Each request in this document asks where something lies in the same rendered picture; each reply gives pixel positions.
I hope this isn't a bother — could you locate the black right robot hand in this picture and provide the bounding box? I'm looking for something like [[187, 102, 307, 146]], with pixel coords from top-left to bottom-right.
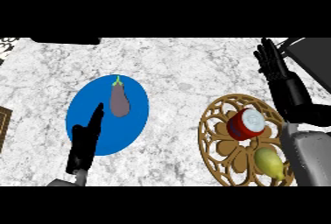
[[252, 37, 331, 128]]

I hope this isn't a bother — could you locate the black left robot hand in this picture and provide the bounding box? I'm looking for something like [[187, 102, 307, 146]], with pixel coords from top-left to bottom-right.
[[65, 101, 106, 176]]

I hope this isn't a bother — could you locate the red can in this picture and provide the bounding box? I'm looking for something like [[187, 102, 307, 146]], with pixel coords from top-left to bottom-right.
[[224, 108, 267, 142]]

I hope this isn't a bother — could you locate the brown openwork round placemat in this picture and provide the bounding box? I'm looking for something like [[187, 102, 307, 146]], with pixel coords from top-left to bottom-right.
[[196, 93, 298, 187]]

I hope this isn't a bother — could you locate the blue oval plate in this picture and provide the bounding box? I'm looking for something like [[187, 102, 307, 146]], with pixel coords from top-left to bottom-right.
[[65, 74, 151, 157]]

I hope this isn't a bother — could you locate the purple eggplant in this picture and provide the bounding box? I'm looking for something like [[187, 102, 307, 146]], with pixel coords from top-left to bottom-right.
[[108, 75, 131, 118]]

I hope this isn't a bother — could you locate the brown wooden board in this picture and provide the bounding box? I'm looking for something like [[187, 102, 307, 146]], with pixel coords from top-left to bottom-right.
[[0, 106, 15, 155]]

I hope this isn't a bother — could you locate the yellow-green lemon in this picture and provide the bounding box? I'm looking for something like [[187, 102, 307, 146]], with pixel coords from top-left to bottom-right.
[[252, 147, 286, 182]]

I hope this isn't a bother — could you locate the black appliance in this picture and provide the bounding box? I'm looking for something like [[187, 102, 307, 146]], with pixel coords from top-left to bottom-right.
[[29, 37, 102, 46]]

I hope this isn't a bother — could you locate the dark wire basket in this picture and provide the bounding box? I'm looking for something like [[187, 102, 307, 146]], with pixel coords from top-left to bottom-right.
[[0, 37, 20, 67]]

